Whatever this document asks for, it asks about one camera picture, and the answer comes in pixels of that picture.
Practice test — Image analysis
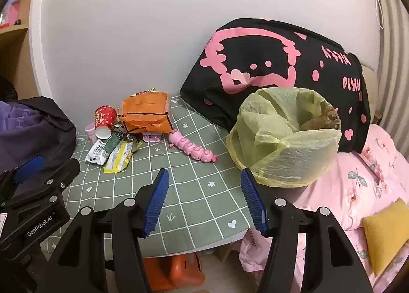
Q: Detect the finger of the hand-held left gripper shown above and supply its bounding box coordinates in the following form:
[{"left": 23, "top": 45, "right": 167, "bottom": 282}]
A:
[
  {"left": 0, "top": 158, "right": 81, "bottom": 215},
  {"left": 0, "top": 155, "right": 44, "bottom": 195}
]

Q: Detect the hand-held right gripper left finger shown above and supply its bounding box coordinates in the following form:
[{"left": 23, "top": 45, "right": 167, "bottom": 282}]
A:
[{"left": 35, "top": 168, "right": 170, "bottom": 293}]

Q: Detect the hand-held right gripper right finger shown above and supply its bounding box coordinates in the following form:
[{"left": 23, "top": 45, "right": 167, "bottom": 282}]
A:
[{"left": 240, "top": 168, "right": 374, "bottom": 293}]

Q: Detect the white green snack wrapper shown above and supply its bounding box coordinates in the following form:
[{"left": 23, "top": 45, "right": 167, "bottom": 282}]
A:
[{"left": 85, "top": 139, "right": 111, "bottom": 166}]

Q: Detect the yellow snack wrapper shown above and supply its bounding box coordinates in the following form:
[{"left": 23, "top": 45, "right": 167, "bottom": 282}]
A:
[{"left": 103, "top": 140, "right": 141, "bottom": 174}]

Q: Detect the dark green snack wrapper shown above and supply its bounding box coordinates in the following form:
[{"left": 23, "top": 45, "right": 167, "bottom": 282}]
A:
[{"left": 104, "top": 132, "right": 125, "bottom": 156}]

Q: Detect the bin with yellow trash bag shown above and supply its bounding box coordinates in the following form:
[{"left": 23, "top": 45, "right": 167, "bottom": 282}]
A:
[{"left": 226, "top": 87, "right": 342, "bottom": 188}]

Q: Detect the red paper cup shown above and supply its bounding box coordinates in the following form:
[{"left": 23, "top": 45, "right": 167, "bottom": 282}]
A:
[{"left": 94, "top": 106, "right": 117, "bottom": 139}]

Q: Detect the orange snack bag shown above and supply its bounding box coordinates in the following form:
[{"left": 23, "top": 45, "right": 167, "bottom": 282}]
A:
[{"left": 118, "top": 91, "right": 173, "bottom": 134}]

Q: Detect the brown snack packet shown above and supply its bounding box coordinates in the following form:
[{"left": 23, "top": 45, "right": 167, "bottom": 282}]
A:
[{"left": 129, "top": 88, "right": 159, "bottom": 96}]

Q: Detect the green checked tablecloth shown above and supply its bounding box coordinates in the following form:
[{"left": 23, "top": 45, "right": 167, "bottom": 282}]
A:
[{"left": 40, "top": 93, "right": 253, "bottom": 257}]

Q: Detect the dark purple jacket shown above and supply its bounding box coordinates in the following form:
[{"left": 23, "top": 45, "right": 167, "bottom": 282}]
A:
[{"left": 0, "top": 97, "right": 77, "bottom": 172}]

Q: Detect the small pink bottle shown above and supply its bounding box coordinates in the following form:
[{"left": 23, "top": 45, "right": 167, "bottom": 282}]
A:
[{"left": 84, "top": 123, "right": 96, "bottom": 143}]

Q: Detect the pink caterpillar toy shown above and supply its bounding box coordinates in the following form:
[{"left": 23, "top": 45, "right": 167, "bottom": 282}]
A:
[{"left": 168, "top": 130, "right": 218, "bottom": 163}]

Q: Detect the orange plastic stool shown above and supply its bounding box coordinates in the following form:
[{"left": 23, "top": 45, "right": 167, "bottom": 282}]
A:
[{"left": 142, "top": 253, "right": 205, "bottom": 292}]

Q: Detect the pink floral blanket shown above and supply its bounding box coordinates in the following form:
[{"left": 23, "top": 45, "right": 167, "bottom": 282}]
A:
[{"left": 239, "top": 124, "right": 409, "bottom": 287}]

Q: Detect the wooden shelf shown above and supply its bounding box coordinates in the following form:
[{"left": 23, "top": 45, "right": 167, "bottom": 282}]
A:
[{"left": 0, "top": 0, "right": 36, "bottom": 99}]

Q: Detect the black pink printed cushion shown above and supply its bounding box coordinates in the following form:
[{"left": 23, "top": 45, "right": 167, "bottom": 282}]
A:
[{"left": 180, "top": 18, "right": 371, "bottom": 153}]

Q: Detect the yellow cushion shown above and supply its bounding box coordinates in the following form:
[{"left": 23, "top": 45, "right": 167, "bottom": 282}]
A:
[{"left": 362, "top": 198, "right": 409, "bottom": 277}]

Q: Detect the pink box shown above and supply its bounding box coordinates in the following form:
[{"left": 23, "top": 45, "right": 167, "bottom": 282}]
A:
[{"left": 0, "top": 0, "right": 23, "bottom": 28}]

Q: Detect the beige headboard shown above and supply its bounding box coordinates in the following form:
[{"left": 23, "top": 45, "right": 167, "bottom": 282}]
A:
[{"left": 359, "top": 60, "right": 384, "bottom": 121}]

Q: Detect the striped curtain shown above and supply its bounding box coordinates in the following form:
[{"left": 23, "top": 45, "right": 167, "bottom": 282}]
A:
[{"left": 374, "top": 0, "right": 409, "bottom": 140}]

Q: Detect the white curtain cord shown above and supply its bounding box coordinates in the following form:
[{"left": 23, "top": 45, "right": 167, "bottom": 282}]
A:
[{"left": 371, "top": 0, "right": 384, "bottom": 28}]

